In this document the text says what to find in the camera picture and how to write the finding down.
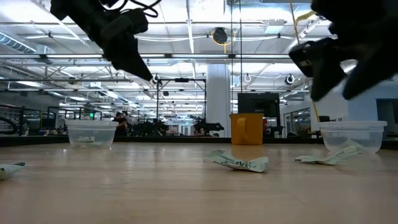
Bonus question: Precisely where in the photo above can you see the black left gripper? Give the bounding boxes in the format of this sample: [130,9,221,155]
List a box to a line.
[99,8,154,82]

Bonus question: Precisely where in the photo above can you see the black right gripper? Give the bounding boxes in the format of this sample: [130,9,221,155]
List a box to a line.
[288,18,398,103]

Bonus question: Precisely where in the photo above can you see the clear plastic bin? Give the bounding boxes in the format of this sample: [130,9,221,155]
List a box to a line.
[317,120,389,154]
[65,119,119,149]

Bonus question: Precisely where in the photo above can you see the person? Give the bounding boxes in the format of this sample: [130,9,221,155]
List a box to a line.
[112,111,129,136]

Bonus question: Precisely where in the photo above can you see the black background robot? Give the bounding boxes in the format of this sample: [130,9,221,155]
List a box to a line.
[129,119,170,137]
[192,116,225,138]

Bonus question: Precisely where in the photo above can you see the black computer case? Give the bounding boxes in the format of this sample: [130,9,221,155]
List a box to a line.
[237,92,282,128]

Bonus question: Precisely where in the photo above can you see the white building pillar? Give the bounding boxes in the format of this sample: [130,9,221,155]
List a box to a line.
[206,63,232,138]

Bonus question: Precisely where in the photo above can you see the yellow plastic mug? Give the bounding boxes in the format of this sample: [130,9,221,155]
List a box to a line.
[229,113,264,146]

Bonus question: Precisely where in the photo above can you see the black gantry frame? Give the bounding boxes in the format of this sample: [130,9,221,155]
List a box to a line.
[155,78,207,135]

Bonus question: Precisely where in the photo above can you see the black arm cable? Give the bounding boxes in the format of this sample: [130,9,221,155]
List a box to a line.
[102,0,163,19]

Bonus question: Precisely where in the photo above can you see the large black cable reel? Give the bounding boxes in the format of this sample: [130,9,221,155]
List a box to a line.
[212,27,229,45]

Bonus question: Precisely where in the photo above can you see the black aluminium table frame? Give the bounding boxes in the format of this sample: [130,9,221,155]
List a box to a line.
[0,134,398,147]

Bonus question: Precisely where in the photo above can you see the black hanging cable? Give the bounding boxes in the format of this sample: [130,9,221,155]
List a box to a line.
[230,0,234,114]
[239,0,243,94]

